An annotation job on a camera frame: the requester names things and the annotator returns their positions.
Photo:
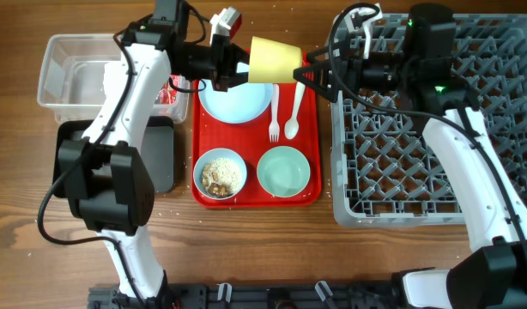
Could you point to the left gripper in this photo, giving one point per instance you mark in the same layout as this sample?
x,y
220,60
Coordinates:
x,y
225,57

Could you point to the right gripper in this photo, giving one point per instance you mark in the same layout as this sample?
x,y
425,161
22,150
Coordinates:
x,y
320,69

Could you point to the yellow plastic cup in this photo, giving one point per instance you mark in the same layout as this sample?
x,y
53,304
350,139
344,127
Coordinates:
x,y
272,61

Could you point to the red snack wrapper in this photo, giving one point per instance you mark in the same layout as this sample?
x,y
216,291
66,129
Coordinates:
x,y
168,93

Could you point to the white napkin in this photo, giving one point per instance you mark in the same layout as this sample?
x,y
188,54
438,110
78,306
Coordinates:
x,y
115,78

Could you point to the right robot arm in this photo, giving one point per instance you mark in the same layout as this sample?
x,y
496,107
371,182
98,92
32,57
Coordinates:
x,y
448,113

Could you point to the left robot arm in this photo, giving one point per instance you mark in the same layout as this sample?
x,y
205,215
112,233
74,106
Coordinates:
x,y
101,174

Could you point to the grey dishwasher rack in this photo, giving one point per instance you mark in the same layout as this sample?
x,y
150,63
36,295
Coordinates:
x,y
382,172

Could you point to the light blue plate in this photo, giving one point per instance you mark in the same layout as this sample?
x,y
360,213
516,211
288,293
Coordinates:
x,y
238,105

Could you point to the white plastic spoon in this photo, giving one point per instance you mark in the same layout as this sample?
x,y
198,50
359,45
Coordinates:
x,y
291,127

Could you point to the white plastic fork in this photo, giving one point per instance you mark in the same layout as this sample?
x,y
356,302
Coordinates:
x,y
274,127

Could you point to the black plastic tray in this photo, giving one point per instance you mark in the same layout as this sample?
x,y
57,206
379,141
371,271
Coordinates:
x,y
157,149

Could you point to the red serving tray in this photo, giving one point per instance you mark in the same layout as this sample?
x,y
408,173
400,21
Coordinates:
x,y
251,141

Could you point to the blue bowl with food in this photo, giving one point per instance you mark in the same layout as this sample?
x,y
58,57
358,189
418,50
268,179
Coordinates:
x,y
219,174

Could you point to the mint green bowl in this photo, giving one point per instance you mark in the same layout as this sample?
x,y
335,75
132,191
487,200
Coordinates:
x,y
283,171

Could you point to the clear plastic bin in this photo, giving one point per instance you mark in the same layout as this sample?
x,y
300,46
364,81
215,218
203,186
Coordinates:
x,y
72,73

